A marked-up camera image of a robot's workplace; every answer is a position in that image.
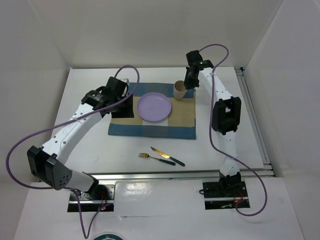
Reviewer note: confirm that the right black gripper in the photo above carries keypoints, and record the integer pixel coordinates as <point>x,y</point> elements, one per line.
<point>188,84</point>

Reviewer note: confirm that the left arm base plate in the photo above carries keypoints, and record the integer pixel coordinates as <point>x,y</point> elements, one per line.
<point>101,198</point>

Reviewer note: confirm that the purple plate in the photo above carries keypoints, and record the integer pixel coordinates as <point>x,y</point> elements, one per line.
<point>153,107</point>

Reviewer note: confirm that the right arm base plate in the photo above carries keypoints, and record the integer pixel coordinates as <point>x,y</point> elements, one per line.
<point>216,198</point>

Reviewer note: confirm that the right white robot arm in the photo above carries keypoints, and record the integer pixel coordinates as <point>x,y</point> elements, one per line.
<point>226,114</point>

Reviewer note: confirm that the aluminium front rail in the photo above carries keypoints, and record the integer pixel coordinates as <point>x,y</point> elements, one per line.
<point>157,175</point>

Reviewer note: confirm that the gold fork green handle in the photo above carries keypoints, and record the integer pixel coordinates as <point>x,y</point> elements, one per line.
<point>147,156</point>

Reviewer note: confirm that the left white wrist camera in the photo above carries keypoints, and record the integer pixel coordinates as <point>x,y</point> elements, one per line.
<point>125,80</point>

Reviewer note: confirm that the blue tan checked placemat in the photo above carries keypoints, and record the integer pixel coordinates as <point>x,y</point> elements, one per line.
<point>180,124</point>

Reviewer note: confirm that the green round sticker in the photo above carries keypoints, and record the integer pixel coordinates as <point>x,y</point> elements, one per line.
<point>108,236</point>

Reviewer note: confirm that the aluminium rail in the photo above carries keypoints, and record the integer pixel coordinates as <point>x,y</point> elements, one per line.
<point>157,175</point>
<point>267,165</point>

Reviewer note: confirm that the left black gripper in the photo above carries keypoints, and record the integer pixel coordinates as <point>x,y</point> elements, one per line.
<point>128,111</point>

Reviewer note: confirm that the gold knife green handle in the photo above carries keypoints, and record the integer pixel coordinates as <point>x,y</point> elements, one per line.
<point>168,157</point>

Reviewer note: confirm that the beige paper cup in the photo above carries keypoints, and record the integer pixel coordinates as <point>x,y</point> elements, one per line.
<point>179,90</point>

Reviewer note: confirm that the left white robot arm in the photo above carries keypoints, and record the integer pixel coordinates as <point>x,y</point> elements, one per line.
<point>47,162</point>

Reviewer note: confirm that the aluminium right side rail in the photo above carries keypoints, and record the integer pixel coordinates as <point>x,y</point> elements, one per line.
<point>267,165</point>

